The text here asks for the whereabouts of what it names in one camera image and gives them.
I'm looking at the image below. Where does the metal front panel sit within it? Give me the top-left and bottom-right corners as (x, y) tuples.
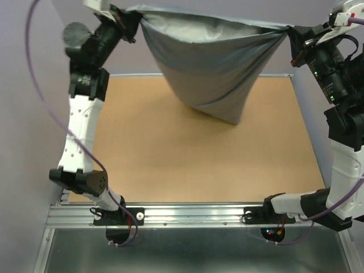
(44, 227), (350, 272)

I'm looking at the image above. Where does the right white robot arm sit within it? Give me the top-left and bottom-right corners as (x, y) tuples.
(262, 1), (363, 231)

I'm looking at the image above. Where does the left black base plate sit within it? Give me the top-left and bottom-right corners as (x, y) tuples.
(89, 207), (145, 226)

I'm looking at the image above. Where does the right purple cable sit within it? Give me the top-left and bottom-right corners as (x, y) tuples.
(247, 15), (364, 245)

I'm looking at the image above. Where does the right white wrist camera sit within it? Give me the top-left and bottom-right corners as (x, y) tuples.
(314, 0), (363, 46)

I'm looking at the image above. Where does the grey pillowcase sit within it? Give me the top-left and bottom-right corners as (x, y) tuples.
(131, 5), (289, 125)

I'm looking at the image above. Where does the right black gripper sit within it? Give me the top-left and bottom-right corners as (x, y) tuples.
(293, 20), (354, 106)

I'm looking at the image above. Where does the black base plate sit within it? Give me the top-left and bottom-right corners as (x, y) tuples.
(242, 206), (296, 225)
(89, 207), (145, 226)

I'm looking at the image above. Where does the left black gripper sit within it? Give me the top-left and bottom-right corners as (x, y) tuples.
(90, 2), (142, 67)

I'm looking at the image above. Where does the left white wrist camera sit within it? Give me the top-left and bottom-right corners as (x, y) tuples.
(83, 0), (116, 22)

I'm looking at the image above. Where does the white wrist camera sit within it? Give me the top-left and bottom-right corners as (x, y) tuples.
(83, 0), (116, 22)
(314, 0), (363, 46)

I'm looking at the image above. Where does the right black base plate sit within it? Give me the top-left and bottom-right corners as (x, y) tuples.
(242, 206), (296, 225)

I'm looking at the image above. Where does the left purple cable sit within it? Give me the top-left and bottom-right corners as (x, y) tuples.
(26, 0), (139, 247)

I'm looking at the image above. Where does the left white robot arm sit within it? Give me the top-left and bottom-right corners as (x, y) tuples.
(49, 5), (142, 224)

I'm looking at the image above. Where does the purple cable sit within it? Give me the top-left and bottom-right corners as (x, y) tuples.
(247, 15), (364, 245)
(26, 0), (139, 247)

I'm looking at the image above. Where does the aluminium frame rail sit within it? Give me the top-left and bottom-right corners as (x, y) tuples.
(45, 202), (349, 228)

